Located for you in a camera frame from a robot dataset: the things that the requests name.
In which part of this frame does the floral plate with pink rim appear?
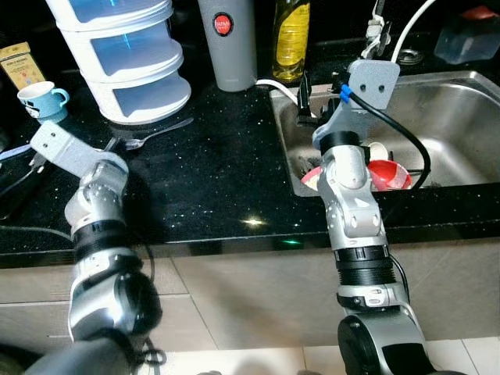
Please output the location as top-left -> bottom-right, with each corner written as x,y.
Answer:
301,160 -> 329,195

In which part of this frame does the yellow dish soap bottle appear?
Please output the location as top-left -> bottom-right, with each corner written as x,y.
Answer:
272,0 -> 311,83

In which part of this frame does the blue mug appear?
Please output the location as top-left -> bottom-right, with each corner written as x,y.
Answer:
17,80 -> 71,124

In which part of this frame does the white plastic scoop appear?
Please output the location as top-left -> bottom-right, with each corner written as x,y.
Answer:
367,141 -> 391,163

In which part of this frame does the chrome faucet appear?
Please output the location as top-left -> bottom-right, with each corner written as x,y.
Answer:
361,0 -> 391,62

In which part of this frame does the round metal counter cap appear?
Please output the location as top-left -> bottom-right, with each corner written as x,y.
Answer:
395,48 -> 423,65

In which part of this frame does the stainless steel sink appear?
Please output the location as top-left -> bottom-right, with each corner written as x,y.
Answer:
270,70 -> 500,198

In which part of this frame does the grey thermos with red logo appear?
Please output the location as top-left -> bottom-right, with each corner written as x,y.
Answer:
197,0 -> 259,93

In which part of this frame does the red bowl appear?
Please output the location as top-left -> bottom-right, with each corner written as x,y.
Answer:
367,160 -> 413,192

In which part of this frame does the tan cardboard box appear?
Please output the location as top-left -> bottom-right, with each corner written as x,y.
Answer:
0,43 -> 48,91

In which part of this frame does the white stacked plastic container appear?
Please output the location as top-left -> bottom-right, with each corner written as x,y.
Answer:
45,0 -> 192,126

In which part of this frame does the clear dispenser with red top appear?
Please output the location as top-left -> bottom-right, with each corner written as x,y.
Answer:
434,6 -> 500,65

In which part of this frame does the white hose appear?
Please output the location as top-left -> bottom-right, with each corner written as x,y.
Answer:
254,0 -> 438,106

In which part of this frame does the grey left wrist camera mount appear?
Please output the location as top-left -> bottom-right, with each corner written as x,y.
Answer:
30,121 -> 130,177

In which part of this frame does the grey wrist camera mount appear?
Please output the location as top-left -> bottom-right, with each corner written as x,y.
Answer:
30,121 -> 130,177
312,60 -> 401,149

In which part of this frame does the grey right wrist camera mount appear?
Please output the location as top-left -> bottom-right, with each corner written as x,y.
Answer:
312,60 -> 401,149

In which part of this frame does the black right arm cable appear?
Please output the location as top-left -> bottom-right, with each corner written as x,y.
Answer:
338,84 -> 432,307

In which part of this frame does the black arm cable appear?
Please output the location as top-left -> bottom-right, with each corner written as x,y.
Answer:
129,230 -> 167,370
338,84 -> 432,307

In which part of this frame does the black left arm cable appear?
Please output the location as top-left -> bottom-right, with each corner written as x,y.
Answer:
129,230 -> 167,370

